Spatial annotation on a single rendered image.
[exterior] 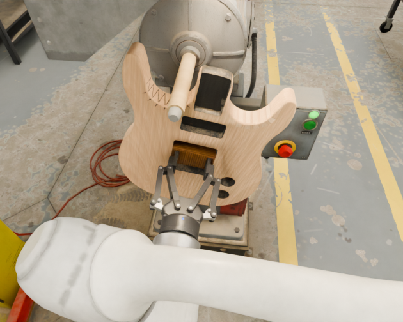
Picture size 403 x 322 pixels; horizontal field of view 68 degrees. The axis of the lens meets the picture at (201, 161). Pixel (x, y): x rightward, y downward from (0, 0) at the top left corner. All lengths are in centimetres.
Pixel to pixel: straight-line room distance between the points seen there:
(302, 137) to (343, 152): 154
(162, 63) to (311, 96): 40
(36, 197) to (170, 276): 192
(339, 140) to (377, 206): 58
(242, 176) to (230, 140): 12
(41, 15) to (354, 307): 46
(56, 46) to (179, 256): 31
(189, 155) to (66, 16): 38
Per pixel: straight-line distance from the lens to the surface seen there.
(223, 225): 149
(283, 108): 59
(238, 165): 69
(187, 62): 66
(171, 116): 54
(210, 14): 69
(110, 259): 35
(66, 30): 44
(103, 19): 41
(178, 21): 70
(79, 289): 37
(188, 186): 77
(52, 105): 286
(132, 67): 56
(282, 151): 87
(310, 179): 214
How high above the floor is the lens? 161
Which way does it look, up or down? 49 degrees down
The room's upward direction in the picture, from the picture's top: straight up
